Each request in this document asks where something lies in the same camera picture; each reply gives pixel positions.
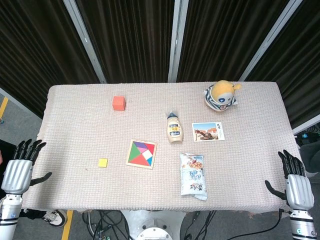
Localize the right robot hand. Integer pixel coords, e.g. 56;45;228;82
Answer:
264;149;315;212

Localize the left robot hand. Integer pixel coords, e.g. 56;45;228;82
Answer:
0;138;53;196

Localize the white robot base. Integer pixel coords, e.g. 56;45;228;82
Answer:
121;209;187;240

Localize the green triangle tangram piece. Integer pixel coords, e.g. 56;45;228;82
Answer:
127;141;144;163

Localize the large red triangle tangram piece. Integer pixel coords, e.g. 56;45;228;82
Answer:
128;152;153;167

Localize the small red triangle tangram piece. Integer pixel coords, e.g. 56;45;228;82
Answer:
144;142;156;157

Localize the white black sneaker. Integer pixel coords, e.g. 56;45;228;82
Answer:
41;209;68;228

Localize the beige woven tablecloth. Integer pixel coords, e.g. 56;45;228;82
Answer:
21;81;302;215

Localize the white snack bag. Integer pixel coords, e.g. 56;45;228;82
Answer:
179;152;208;202

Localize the picture postcard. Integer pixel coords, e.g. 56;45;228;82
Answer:
191;121;226;143

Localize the black pleated curtain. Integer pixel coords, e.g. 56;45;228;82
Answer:
74;0;176;84
246;0;320;130
0;0;101;119
176;0;291;83

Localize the yellow plush toy striped shirt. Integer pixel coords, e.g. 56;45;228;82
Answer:
204;79;242;113

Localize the orange cube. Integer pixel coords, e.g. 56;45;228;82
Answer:
112;95;126;111

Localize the mayonnaise squeeze bottle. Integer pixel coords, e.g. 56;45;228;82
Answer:
166;111;185;144

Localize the thin black cable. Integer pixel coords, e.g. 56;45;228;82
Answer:
259;208;286;240

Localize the grey metal frame pole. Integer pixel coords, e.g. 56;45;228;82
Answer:
292;121;320;136
239;0;305;82
62;0;107;84
167;0;189;83

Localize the black cable bundle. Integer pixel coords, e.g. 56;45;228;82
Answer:
82;210;131;240
183;210;218;240

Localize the wooden tangram puzzle tray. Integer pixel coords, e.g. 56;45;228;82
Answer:
125;139;158;170

